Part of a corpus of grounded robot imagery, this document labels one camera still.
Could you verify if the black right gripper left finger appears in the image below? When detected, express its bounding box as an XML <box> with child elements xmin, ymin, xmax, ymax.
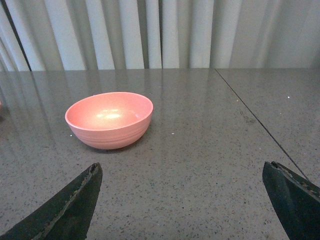
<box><xmin>0</xmin><ymin>162</ymin><xmax>103</xmax><ymax>240</ymax></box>

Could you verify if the pink bowl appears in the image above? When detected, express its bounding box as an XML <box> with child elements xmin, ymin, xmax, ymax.
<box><xmin>65</xmin><ymin>92</ymin><xmax>154</xmax><ymax>150</ymax></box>

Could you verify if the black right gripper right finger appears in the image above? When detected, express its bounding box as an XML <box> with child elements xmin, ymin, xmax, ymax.
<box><xmin>262</xmin><ymin>161</ymin><xmax>320</xmax><ymax>240</ymax></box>

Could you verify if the white pleated curtain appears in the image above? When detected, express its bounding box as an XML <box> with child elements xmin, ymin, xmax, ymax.
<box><xmin>0</xmin><ymin>0</ymin><xmax>320</xmax><ymax>72</ymax></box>

